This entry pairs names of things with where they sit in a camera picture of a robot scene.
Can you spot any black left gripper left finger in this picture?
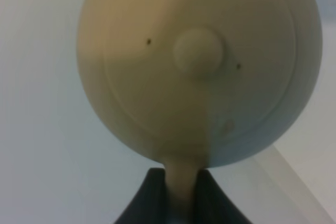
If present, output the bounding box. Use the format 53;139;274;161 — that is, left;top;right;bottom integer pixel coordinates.
115;168;168;224

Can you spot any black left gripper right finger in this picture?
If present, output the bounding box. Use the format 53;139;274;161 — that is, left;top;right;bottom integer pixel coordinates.
193;169;251;224

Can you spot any beige ceramic teapot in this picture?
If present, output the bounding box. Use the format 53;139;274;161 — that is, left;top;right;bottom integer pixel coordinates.
77;0;322;222

